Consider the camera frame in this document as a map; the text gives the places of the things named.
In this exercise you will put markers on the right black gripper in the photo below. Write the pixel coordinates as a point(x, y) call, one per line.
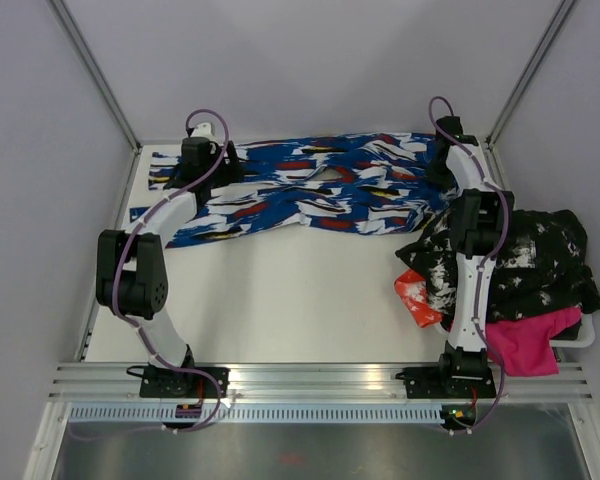
point(446, 181)

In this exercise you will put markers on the white tray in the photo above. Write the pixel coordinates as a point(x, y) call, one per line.
point(585, 338)

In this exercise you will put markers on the aluminium mounting rail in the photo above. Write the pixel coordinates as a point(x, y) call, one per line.
point(306, 383)

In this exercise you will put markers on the slotted cable duct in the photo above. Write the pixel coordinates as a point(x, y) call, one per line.
point(260, 413)

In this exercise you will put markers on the orange white garment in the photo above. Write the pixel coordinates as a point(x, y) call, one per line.
point(411, 289)

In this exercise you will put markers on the left aluminium frame post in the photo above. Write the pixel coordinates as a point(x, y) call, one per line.
point(80, 46)

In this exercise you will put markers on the blue white red patterned trousers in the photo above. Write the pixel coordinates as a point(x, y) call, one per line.
point(364, 183)

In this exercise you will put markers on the pink garment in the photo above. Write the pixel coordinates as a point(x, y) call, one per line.
point(524, 344)

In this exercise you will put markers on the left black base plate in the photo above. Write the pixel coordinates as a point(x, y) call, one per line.
point(167, 384)

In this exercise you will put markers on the right aluminium frame post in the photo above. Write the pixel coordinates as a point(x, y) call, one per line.
point(540, 53)

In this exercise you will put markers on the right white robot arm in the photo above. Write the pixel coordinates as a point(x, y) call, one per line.
point(478, 228)

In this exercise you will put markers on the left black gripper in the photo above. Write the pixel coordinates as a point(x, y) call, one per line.
point(232, 172)

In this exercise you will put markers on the black white patterned trousers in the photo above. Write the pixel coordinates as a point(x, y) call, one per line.
point(541, 267)

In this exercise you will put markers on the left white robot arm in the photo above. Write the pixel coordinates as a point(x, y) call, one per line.
point(131, 274)

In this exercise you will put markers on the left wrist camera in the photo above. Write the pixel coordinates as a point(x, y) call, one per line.
point(203, 130)

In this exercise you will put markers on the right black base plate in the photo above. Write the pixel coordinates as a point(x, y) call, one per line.
point(428, 382)

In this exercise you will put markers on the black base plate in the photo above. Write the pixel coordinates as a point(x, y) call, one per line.
point(167, 384)
point(428, 382)

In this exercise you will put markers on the aluminium frame post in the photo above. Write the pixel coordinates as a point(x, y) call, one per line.
point(80, 46)
point(540, 53)

